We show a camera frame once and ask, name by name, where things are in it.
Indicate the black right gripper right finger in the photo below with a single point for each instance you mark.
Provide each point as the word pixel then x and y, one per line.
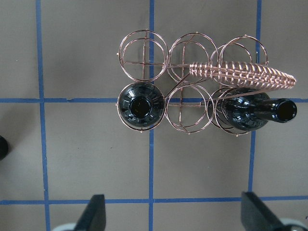
pixel 256 216

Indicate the dark wine bottle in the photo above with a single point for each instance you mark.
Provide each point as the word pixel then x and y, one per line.
pixel 141 106
pixel 253 111

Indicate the copper wire wine basket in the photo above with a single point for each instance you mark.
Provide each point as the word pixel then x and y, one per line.
pixel 195 75

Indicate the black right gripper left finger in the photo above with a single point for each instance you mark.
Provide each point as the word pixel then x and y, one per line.
pixel 93 217

